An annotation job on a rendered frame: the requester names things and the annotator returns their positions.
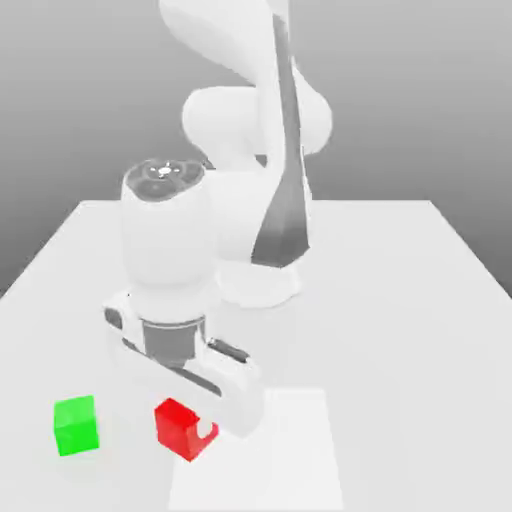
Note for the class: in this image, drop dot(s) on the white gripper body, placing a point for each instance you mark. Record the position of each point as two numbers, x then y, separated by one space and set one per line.
236 396

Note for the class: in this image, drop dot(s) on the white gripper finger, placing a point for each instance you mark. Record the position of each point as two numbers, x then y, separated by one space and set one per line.
204 428

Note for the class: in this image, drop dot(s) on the small red cube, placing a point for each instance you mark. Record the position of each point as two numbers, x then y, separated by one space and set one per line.
176 430

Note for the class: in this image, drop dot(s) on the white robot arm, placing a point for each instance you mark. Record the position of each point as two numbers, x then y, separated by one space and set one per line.
168 240

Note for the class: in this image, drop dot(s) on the small green cube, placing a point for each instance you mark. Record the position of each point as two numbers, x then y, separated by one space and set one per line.
76 426

